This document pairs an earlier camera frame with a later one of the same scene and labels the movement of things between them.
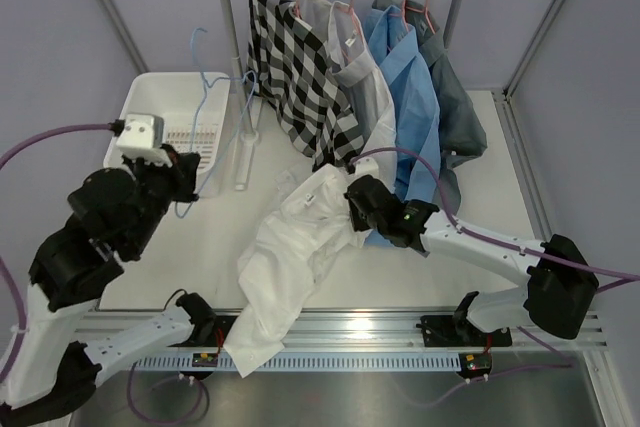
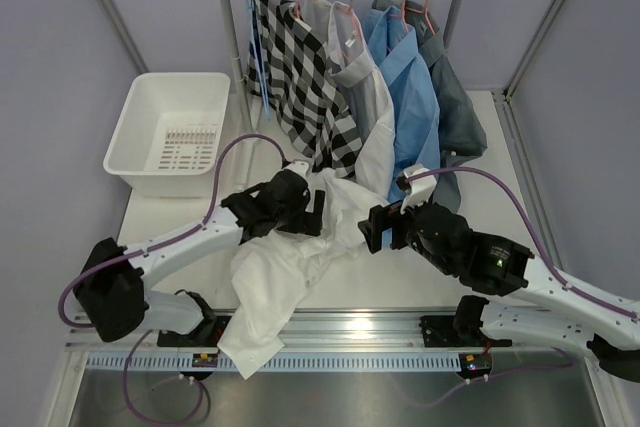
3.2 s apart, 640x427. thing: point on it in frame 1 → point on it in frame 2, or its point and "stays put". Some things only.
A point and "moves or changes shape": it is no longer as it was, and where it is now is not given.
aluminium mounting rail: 340,331 stays put
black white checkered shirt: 293,69 stays put
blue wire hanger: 203,89 → 258,52
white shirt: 282,262 moves or changes shape
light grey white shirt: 367,91 stays put
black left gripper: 183,171 → 306,222
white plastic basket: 194,108 stays put
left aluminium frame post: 110,5 stays put
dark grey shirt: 462,129 stays put
